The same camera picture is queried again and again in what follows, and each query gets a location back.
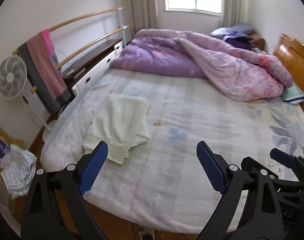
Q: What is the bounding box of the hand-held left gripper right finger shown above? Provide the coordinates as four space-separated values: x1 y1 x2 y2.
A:
196 141 285 240

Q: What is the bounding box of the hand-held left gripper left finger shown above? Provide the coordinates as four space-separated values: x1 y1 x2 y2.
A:
21 141 109 240

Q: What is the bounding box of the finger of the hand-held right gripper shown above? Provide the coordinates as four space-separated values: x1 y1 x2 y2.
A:
269 148 304 178
241 156 276 180

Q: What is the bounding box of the white button jacket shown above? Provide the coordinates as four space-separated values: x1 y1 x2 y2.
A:
82 95 152 166

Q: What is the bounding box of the light blue printed pillow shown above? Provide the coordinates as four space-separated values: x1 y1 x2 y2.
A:
281 82 304 105

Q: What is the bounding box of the bed with floral sheet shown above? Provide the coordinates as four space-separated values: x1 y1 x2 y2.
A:
40 67 304 233

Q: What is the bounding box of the striped white cloth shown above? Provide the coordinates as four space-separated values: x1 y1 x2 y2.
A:
1 144 38 198

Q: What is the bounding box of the white shoe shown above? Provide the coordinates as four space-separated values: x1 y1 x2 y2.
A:
138 226 155 240

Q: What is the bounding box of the wooden headboard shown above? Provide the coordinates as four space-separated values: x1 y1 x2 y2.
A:
273 33 304 98

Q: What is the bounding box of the pink grey towel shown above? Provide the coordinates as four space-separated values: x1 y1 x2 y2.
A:
17 29 72 114

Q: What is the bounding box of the dark white low cabinet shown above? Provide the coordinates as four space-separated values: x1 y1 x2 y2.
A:
61 39 124 96

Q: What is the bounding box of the brown nightstand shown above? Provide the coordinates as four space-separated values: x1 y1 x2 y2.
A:
251 31 266 53

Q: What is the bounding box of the purple floral quilt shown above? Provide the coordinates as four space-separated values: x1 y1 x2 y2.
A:
109 28 293 102

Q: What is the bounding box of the white standing fan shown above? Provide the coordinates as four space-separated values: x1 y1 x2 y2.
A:
0 56 58 141

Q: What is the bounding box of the dark purple cloth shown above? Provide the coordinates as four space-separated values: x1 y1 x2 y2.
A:
222 31 254 48

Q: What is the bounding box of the grey beige curtain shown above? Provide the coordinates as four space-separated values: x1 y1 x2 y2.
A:
128 0 159 32
223 0 250 28

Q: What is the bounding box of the wooden wall rail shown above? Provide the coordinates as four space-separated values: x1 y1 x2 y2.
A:
12 7 126 55
31 25 131 92

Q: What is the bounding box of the white rail post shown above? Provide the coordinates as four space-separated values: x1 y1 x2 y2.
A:
118 7 130 48

